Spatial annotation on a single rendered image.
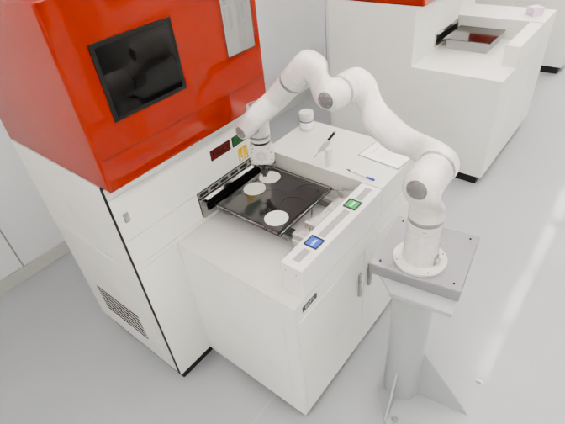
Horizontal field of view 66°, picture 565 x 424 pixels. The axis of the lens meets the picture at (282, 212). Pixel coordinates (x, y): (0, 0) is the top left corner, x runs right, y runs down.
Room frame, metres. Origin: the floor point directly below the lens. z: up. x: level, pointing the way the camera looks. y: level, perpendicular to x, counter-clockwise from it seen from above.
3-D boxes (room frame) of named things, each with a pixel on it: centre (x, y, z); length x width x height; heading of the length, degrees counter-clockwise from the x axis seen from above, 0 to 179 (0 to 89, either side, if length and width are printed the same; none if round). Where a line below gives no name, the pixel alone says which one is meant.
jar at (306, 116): (2.00, -0.17, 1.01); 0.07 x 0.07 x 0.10
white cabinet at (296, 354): (1.53, -0.10, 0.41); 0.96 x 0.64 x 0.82; 137
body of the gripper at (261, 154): (1.61, 0.06, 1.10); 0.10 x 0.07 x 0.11; 81
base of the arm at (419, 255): (1.11, -0.48, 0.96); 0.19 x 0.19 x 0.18
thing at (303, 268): (1.25, -0.19, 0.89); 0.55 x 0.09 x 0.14; 137
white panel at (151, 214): (1.55, 0.33, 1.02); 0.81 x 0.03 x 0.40; 137
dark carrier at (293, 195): (1.54, 0.03, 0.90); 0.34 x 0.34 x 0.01; 47
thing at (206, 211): (1.67, 0.20, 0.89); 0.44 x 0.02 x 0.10; 137
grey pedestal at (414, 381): (1.04, -0.56, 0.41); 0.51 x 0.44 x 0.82; 56
